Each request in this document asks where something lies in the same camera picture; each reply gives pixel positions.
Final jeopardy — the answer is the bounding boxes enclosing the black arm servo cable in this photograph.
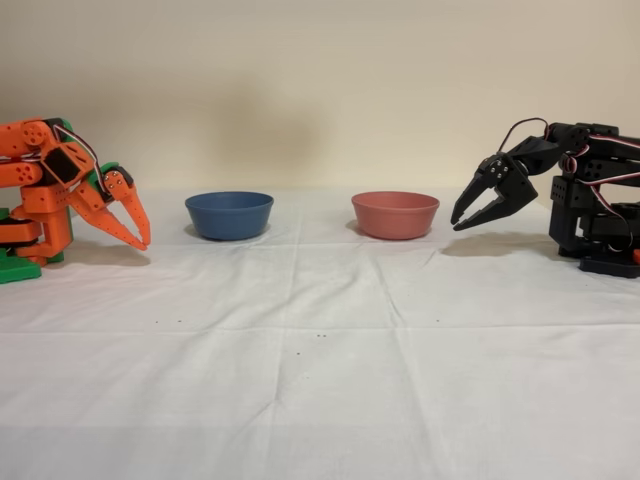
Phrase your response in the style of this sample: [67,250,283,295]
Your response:
[499,117,551,154]

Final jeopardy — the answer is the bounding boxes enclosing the blue bowl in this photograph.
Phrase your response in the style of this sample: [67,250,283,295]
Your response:
[184,191,275,241]

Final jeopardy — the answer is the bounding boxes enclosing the orange arm servo cable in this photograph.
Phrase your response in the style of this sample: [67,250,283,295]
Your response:
[52,122,109,196]

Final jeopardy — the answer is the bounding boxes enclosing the dark blue base plate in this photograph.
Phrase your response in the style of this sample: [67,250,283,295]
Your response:
[579,254,640,279]

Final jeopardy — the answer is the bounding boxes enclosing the white tablecloth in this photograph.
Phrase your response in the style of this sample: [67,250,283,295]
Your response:
[0,187,640,480]

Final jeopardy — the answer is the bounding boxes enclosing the pink bowl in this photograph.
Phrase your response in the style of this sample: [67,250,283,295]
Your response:
[350,191,441,240]

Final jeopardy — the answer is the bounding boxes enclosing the green base block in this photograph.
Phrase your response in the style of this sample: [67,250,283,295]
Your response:
[0,244,42,285]

